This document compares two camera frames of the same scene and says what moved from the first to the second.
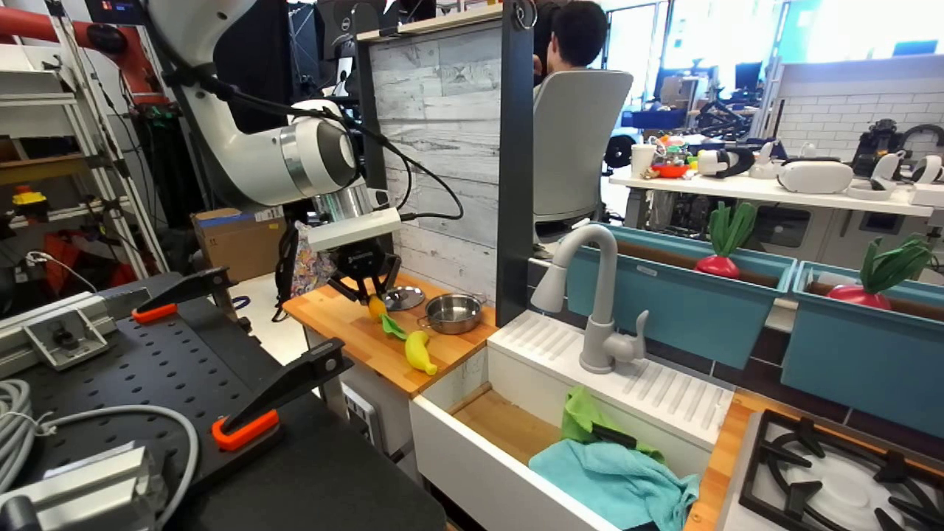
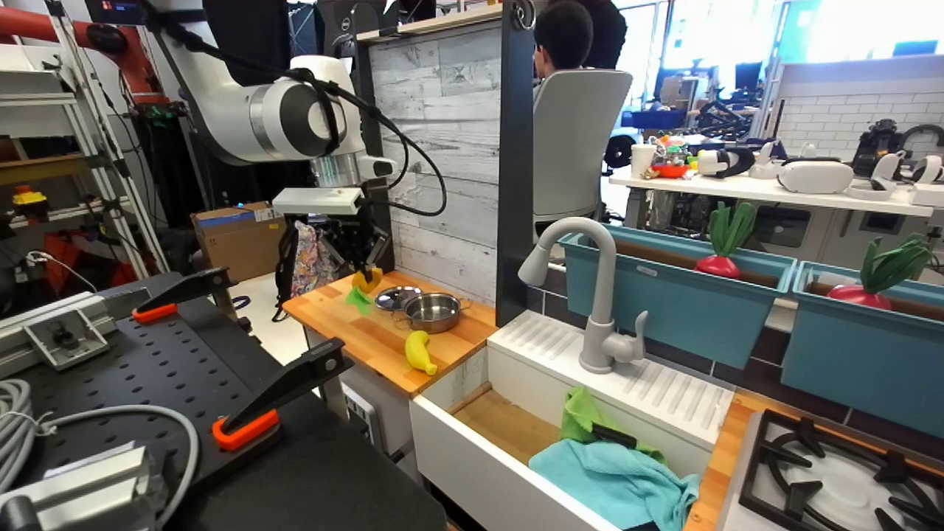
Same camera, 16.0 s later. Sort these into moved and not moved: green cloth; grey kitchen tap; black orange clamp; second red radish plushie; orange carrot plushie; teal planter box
Moved: orange carrot plushie; grey kitchen tap
Not moved: second red radish plushie; green cloth; black orange clamp; teal planter box
